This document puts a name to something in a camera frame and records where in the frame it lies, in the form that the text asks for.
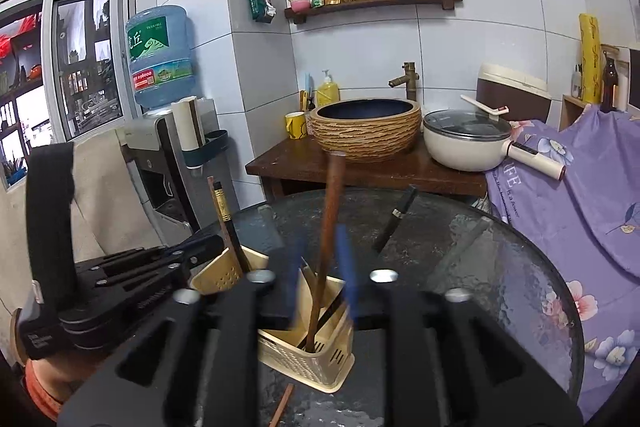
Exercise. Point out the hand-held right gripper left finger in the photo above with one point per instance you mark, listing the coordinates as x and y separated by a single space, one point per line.
292 287

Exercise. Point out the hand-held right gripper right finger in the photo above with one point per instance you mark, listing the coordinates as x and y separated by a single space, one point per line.
346 272

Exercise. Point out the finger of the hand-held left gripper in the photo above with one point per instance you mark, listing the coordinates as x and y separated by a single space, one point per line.
150 259
125 302

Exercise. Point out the black chopstick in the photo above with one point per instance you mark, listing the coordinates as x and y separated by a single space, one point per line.
332 311
397 217

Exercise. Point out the brown chopstick with gold band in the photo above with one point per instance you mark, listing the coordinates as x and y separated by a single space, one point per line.
222 212

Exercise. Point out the cream plastic utensil holder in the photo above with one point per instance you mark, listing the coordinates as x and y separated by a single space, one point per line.
320 369

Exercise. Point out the brown wooden chopstick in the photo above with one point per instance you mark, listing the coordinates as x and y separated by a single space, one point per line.
282 404

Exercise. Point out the person's left forearm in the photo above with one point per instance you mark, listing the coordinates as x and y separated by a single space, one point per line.
55 372

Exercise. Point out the beige cloth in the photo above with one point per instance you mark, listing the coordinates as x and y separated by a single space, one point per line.
100 197

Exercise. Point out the grey water dispenser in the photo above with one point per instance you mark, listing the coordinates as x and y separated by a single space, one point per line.
150 167

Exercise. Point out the dark wooden counter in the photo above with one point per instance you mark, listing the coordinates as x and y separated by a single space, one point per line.
300 162

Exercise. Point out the teal cup holder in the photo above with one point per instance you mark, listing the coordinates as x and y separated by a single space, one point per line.
215 142

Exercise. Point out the woven pattern basin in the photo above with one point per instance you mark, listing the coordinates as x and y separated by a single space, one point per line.
365 137

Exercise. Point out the white paper cup tube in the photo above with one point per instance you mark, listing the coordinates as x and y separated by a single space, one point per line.
187 122

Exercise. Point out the yellow mug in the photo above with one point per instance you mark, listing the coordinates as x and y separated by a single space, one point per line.
296 125

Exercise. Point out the white electric pot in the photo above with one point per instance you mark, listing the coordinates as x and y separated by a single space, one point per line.
460 152

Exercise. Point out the yellow soap pump bottle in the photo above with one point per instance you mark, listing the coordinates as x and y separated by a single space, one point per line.
327 93

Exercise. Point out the blue plastic utensil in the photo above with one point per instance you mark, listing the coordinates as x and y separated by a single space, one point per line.
308 87

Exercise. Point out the bronze faucet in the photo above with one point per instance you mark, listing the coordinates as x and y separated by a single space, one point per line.
405 79

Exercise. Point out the blue water cooler bottle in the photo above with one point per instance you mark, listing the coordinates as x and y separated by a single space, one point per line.
160 57

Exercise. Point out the white rice paddle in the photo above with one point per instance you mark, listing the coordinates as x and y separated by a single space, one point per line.
487 108

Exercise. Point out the aluminium sliding window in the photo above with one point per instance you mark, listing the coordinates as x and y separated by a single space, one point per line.
48 67

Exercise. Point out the purple floral cloth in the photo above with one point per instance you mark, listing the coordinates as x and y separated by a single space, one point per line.
575 217

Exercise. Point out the brown and white rice cooker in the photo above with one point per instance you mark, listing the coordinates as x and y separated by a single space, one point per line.
510 94

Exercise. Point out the pink small bowl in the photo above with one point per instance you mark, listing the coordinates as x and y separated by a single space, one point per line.
299 3

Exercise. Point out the small clear bottle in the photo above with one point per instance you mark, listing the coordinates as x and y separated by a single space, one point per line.
576 84

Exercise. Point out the brown glass bottle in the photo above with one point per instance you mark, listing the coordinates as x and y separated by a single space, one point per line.
610 84

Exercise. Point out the yellow wrap roll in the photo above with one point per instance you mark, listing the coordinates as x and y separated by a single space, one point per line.
590 57

